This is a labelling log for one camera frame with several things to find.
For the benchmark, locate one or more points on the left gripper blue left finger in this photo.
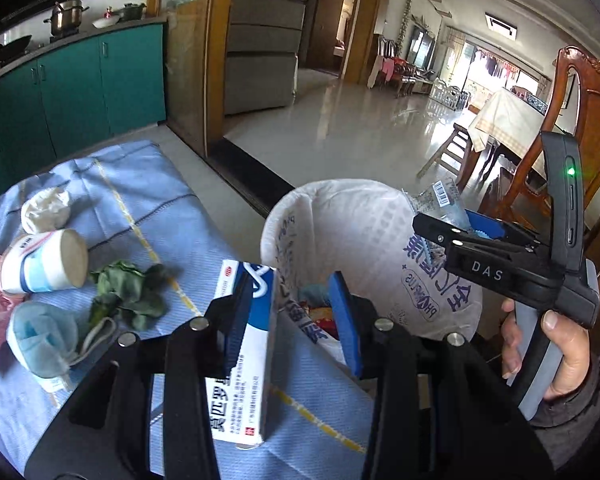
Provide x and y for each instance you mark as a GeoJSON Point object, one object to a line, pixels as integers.
{"type": "Point", "coordinates": [235, 322]}

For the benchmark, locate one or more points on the black wok pan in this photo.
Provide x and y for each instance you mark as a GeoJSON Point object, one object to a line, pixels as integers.
{"type": "Point", "coordinates": [14, 49]}

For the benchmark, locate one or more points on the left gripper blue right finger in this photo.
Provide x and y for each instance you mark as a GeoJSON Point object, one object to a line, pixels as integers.
{"type": "Point", "coordinates": [343, 311]}

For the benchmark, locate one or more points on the white bowl on counter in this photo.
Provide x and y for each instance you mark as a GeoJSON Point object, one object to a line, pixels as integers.
{"type": "Point", "coordinates": [106, 22]}

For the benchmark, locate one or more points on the black small pot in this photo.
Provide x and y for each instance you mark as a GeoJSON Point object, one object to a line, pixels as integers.
{"type": "Point", "coordinates": [132, 11]}

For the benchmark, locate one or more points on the blue surgical face mask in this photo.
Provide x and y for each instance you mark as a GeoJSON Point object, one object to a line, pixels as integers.
{"type": "Point", "coordinates": [46, 341]}

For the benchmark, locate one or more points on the white trash bag with print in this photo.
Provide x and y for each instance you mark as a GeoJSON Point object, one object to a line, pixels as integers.
{"type": "Point", "coordinates": [363, 229]}

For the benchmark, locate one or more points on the grey refrigerator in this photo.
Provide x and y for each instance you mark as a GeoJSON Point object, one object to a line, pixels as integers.
{"type": "Point", "coordinates": [262, 54]}

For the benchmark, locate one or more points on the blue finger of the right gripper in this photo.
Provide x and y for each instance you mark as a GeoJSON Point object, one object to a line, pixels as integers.
{"type": "Point", "coordinates": [485, 226]}

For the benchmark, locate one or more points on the white blue medicine box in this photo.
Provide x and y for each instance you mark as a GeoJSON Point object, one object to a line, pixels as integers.
{"type": "Point", "coordinates": [237, 404]}

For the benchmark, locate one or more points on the clear blue plastic bag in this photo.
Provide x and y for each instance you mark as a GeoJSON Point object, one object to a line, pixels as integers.
{"type": "Point", "coordinates": [442, 201]}

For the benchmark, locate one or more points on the white tissue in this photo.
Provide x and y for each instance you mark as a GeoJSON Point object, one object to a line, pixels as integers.
{"type": "Point", "coordinates": [49, 210]}

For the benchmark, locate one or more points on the dark sleeve right forearm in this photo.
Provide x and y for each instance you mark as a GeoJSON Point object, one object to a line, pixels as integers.
{"type": "Point", "coordinates": [569, 427]}

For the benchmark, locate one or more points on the blue checked tablecloth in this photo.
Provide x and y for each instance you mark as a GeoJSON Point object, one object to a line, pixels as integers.
{"type": "Point", "coordinates": [128, 202]}

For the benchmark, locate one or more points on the green leafy vegetable scraps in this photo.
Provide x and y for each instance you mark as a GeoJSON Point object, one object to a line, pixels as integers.
{"type": "Point", "coordinates": [125, 291]}

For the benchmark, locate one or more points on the wooden glass door frame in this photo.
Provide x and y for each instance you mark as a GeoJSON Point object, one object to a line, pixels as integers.
{"type": "Point", "coordinates": [194, 66]}

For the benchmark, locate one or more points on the striped paper cup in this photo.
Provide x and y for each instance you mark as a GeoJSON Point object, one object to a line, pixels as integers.
{"type": "Point", "coordinates": [44, 262]}

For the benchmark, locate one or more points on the teal kitchen cabinets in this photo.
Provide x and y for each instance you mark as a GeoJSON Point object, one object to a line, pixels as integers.
{"type": "Point", "coordinates": [77, 92]}

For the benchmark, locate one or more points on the dining table with cloth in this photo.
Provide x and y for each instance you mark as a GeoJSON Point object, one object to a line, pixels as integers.
{"type": "Point", "coordinates": [508, 121]}

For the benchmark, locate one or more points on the carved wooden chair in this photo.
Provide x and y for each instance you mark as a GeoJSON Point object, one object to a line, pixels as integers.
{"type": "Point", "coordinates": [505, 191]}

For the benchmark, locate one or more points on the steel cooking pot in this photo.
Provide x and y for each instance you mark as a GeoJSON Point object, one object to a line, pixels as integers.
{"type": "Point", "coordinates": [66, 17]}

